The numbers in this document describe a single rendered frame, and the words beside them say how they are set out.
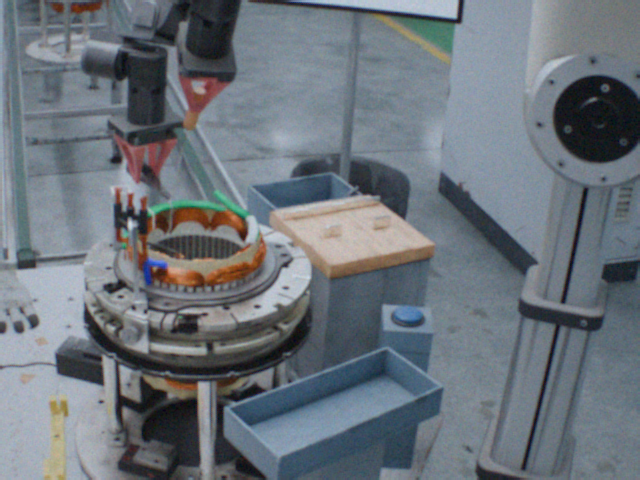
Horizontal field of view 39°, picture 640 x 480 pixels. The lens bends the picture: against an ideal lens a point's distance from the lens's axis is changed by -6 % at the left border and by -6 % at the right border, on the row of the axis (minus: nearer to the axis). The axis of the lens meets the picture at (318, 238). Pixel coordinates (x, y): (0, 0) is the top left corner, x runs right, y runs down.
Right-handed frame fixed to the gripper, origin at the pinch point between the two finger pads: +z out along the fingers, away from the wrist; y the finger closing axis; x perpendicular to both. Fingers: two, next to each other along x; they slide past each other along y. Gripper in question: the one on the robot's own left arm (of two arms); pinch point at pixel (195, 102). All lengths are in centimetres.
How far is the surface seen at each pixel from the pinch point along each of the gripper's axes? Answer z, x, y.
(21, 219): 88, -25, -62
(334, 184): 37, 33, -25
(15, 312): 67, -24, -17
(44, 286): 73, -19, -29
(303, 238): 27.9, 21.2, -2.8
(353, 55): 55, 55, -90
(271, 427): 18.1, 8.2, 36.9
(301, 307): 21.8, 16.4, 15.5
